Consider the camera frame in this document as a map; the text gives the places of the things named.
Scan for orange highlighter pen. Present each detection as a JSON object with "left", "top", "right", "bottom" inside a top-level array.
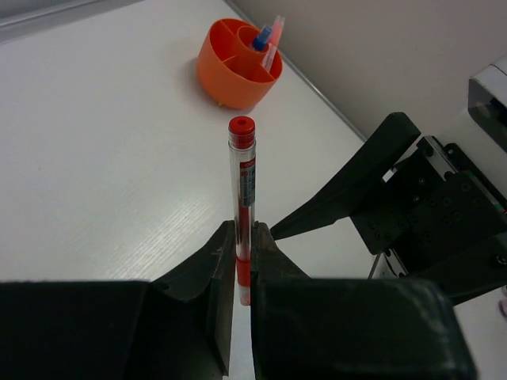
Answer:
[
  {"left": 261, "top": 44, "right": 277, "bottom": 72},
  {"left": 269, "top": 15, "right": 285, "bottom": 47}
]

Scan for orange round compartment container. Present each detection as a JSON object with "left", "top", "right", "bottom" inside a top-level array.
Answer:
[{"left": 196, "top": 18, "right": 284, "bottom": 110}]

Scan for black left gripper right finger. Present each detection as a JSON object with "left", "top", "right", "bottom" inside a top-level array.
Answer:
[{"left": 250, "top": 222, "right": 308, "bottom": 379}]

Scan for red gel pen long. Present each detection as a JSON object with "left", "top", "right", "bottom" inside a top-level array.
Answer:
[{"left": 228, "top": 116, "right": 256, "bottom": 306}]

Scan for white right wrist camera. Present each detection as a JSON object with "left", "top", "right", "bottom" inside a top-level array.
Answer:
[{"left": 452, "top": 56, "right": 506, "bottom": 178}]

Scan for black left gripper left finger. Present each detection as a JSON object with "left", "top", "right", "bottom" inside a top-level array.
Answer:
[{"left": 150, "top": 221, "right": 235, "bottom": 376}]

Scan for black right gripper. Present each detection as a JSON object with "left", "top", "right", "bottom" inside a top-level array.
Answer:
[{"left": 270, "top": 112, "right": 506, "bottom": 306}]

